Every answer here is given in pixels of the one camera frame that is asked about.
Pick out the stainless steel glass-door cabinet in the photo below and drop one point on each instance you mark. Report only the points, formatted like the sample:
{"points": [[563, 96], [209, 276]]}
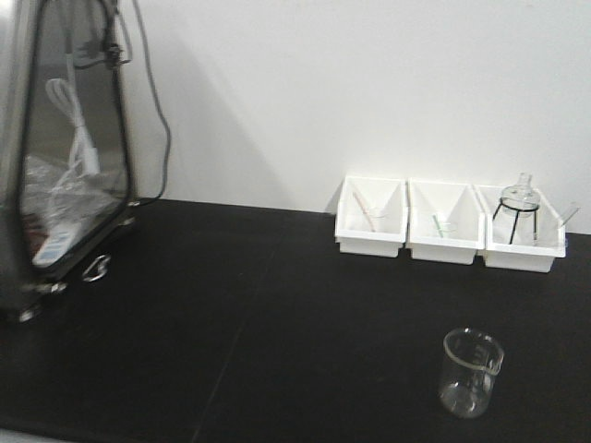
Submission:
{"points": [[66, 176]]}

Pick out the small clear dish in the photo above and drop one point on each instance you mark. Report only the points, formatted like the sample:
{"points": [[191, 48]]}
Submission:
{"points": [[375, 213], [450, 227]]}

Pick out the clear glass beaker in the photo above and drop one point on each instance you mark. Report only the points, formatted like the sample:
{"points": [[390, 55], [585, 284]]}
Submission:
{"points": [[472, 360]]}

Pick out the red spatula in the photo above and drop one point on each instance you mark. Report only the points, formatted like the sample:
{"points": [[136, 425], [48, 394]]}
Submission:
{"points": [[360, 202]]}

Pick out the white middle storage bin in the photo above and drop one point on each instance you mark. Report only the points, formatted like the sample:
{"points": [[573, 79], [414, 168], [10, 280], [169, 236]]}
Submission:
{"points": [[452, 202]]}

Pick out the black wire tripod stand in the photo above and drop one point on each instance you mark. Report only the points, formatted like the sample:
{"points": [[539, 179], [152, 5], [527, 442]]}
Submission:
{"points": [[514, 226]]}

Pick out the white left storage bin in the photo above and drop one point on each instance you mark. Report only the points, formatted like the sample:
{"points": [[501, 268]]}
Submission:
{"points": [[352, 232]]}

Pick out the small clear dish left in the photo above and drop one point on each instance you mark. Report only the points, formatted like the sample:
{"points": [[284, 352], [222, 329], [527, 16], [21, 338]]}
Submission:
{"points": [[375, 213]]}

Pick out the small clear dish middle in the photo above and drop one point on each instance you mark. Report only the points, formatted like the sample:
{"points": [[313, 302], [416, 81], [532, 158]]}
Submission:
{"points": [[450, 227]]}

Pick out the white storage bin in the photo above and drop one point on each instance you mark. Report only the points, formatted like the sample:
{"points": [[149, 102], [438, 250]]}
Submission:
{"points": [[524, 253], [352, 232], [452, 202]]}

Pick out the clear round-bottom flask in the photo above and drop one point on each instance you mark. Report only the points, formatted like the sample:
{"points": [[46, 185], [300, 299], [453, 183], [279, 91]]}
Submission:
{"points": [[520, 196]]}

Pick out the green spatula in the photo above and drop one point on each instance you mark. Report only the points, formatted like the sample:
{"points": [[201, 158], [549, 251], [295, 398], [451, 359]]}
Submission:
{"points": [[439, 226]]}

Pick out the white right storage bin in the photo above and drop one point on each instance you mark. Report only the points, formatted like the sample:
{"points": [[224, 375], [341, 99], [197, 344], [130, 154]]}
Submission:
{"points": [[524, 253]]}

